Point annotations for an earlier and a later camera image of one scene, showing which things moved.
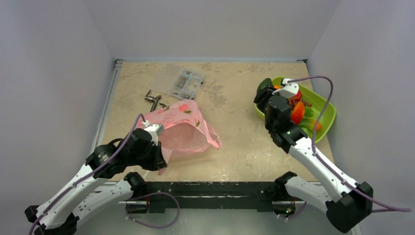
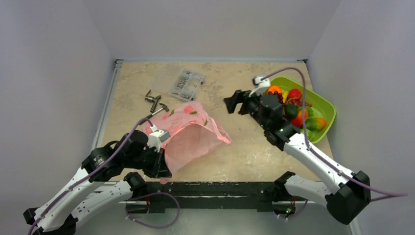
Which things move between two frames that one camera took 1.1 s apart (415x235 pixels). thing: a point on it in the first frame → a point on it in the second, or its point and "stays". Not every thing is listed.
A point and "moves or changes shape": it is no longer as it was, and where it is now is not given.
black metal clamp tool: (150, 98) stays
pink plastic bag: (185, 130) moves or changes shape
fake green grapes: (309, 112) stays
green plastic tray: (319, 108) stays
